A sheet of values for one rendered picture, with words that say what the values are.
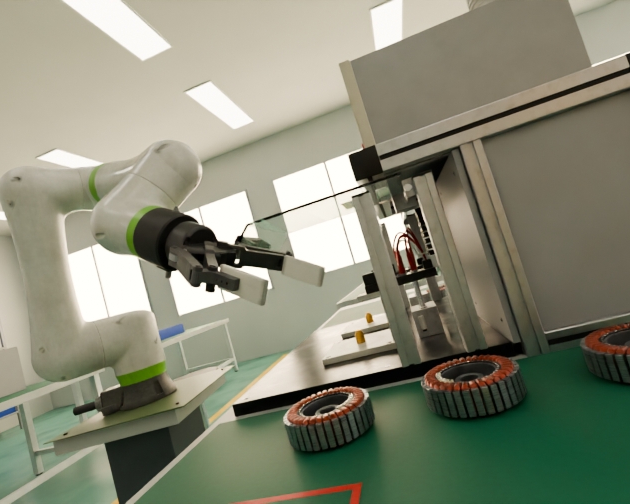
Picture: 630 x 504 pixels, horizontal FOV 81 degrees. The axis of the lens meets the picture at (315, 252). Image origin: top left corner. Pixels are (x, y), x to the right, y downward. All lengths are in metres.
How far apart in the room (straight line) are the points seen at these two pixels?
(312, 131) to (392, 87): 5.24
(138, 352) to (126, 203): 0.55
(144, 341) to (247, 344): 5.10
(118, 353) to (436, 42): 1.01
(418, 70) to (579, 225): 0.38
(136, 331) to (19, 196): 0.42
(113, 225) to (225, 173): 5.68
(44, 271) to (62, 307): 0.09
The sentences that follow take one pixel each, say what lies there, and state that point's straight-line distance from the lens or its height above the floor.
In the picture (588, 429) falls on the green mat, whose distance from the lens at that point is 0.43.
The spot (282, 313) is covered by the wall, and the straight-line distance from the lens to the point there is 5.88.
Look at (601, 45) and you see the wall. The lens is 6.66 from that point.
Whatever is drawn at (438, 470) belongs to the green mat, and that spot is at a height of 0.75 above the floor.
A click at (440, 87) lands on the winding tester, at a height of 1.21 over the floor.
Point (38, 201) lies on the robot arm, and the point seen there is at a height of 1.29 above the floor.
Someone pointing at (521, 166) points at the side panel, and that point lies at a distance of 0.63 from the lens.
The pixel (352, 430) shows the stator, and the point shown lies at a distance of 0.47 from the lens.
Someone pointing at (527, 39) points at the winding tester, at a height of 1.23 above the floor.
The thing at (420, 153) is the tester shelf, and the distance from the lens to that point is 0.60.
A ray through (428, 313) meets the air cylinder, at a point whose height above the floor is 0.81.
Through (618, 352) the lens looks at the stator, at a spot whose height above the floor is 0.78.
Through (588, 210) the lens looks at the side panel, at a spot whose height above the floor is 0.93.
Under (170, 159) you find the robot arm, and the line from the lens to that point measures 0.70.
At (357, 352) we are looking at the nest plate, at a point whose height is 0.78.
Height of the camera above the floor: 0.94
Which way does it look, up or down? 4 degrees up
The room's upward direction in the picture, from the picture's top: 16 degrees counter-clockwise
